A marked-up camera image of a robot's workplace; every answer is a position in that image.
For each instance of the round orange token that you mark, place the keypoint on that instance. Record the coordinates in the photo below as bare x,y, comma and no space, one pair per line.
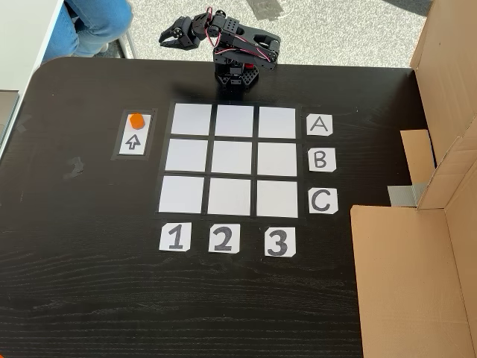
136,121

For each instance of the white nine-square grid sheet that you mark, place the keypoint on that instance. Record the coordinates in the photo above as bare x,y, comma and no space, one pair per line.
231,158

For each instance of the grey tape on floor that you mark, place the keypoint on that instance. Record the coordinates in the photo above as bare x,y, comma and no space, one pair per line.
270,9

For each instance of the person in blue trousers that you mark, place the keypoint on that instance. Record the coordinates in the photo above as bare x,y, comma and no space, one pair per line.
93,22

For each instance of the white arrow paper sheet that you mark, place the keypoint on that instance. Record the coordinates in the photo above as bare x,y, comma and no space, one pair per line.
134,143

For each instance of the white desk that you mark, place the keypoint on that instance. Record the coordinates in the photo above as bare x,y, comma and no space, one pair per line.
26,37

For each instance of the paper sheet letter A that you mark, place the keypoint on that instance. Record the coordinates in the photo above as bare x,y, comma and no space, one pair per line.
319,125

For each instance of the tape scraps on table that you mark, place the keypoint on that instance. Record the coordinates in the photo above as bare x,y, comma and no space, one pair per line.
74,168

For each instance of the paper sheet letter B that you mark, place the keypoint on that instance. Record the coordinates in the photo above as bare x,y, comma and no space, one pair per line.
322,160

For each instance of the paper sheet number 1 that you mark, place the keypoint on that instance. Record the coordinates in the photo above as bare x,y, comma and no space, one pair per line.
175,238

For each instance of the paper sheet number 2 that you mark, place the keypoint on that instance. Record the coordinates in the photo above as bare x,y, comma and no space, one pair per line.
223,238

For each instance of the paper sheet letter C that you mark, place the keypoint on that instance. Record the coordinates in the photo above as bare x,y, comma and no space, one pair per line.
322,201

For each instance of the paper sheet number 3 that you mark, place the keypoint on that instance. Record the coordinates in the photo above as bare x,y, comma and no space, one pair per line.
279,242

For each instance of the brown cardboard screen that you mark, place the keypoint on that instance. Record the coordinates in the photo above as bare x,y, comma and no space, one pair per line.
402,283

